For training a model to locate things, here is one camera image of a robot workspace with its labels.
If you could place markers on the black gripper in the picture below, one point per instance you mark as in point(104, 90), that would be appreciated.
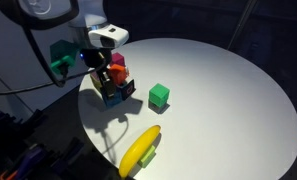
point(98, 60)

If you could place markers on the blue cube block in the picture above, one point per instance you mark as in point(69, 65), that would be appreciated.
point(111, 101)

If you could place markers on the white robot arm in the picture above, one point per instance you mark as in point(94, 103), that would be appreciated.
point(80, 15)

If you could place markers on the orange cube block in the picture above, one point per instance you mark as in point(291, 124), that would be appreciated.
point(118, 73)

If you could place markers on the purple cube block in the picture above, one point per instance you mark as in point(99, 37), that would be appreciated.
point(118, 59)

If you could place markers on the green cube block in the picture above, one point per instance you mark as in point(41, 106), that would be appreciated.
point(158, 95)

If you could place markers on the light green flat block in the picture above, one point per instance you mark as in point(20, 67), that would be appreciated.
point(147, 157)

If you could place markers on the black patterned cube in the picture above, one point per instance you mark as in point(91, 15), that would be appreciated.
point(127, 88)

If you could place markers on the yellow toy banana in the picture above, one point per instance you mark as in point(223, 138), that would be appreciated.
point(137, 149)

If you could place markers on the purple orange clamp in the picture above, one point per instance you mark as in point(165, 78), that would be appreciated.
point(27, 161)

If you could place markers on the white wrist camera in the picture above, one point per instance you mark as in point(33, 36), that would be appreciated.
point(109, 36)

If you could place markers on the green cable connector mount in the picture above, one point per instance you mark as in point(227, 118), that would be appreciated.
point(63, 53)

